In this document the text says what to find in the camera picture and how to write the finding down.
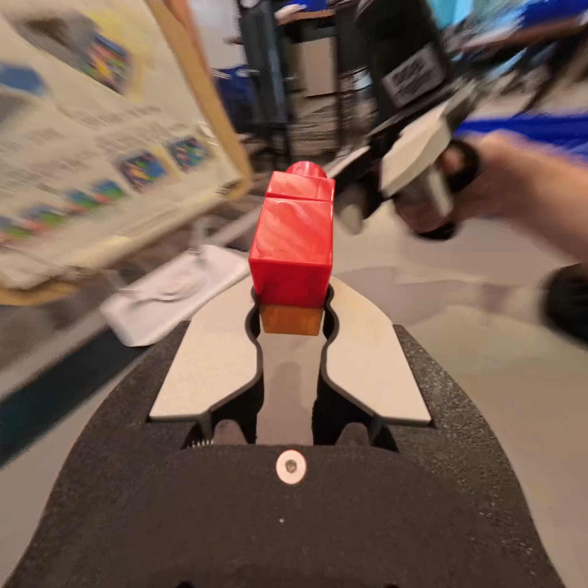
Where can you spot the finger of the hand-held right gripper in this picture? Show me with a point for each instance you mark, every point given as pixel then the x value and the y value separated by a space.
pixel 349 163
pixel 413 151

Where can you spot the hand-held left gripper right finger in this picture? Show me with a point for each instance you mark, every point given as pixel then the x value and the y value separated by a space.
pixel 372 367

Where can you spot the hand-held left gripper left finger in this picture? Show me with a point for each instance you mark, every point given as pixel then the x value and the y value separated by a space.
pixel 216 363

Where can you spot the red two-stud toy block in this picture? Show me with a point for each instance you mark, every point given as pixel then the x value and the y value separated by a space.
pixel 298 186

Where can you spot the yellow one-stud toy block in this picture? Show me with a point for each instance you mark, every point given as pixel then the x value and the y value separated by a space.
pixel 291 319

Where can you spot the red one-stud toy block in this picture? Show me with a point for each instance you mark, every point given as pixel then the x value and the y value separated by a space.
pixel 294 248

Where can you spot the person's right forearm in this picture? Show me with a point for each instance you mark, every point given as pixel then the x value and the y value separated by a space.
pixel 560 197

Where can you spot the grey desk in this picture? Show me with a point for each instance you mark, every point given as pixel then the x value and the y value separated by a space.
pixel 482 367

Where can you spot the black desk panel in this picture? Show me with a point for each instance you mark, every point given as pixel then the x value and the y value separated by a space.
pixel 46 399

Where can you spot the person's right hand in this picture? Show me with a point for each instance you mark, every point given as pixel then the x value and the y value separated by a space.
pixel 500 183

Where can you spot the instruction sheet on stand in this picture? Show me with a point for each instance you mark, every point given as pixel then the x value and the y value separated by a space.
pixel 183 285

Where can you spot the black floor stand with panel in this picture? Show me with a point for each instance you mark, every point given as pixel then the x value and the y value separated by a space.
pixel 264 69

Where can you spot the blue striped cloth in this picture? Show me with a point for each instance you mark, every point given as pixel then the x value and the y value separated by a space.
pixel 234 96

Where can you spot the printed instruction sheet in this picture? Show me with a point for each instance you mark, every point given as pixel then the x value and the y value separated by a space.
pixel 69 138

